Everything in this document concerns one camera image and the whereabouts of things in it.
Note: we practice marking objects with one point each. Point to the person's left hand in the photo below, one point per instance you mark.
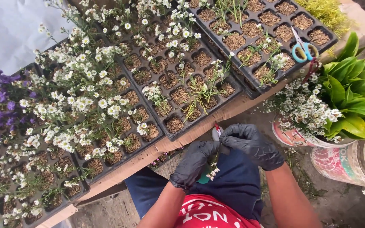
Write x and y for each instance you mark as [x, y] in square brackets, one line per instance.
[190, 164]

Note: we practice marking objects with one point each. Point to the person's right hand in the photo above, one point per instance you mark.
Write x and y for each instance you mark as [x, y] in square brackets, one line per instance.
[255, 148]

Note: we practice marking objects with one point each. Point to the person's left fingers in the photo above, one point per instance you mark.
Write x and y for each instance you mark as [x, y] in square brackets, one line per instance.
[208, 148]

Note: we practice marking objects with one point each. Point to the person's right fingers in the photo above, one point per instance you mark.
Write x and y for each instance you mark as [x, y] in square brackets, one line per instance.
[238, 136]

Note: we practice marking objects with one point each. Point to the person's blue shorts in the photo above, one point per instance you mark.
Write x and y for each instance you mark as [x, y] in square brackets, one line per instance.
[236, 186]

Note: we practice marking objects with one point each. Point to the small white flower sprig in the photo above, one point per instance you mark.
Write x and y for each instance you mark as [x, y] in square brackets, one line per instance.
[213, 172]

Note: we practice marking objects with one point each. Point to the yellow green bushy plant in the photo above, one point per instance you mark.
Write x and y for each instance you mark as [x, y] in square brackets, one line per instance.
[325, 12]

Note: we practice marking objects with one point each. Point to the red and white snips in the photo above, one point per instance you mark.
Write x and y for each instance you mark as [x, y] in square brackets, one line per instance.
[216, 132]

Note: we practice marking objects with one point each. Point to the person's red shirt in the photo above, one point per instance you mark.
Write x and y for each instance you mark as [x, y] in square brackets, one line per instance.
[211, 213]

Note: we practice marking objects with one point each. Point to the green broad leaf plant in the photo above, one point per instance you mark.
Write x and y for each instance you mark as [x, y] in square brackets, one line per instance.
[356, 95]

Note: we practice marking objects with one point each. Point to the pink printed bucket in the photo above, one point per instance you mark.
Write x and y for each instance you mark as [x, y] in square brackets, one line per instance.
[341, 163]
[291, 137]

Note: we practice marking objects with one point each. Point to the black seedling tray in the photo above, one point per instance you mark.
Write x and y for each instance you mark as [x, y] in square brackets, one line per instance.
[43, 177]
[176, 79]
[265, 34]
[128, 126]

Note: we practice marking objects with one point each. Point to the white plastic sheet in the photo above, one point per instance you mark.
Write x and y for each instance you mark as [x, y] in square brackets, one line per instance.
[8, 31]

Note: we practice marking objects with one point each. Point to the white flower seedlings cluster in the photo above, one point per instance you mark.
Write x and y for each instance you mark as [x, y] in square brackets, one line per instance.
[173, 34]
[81, 95]
[265, 50]

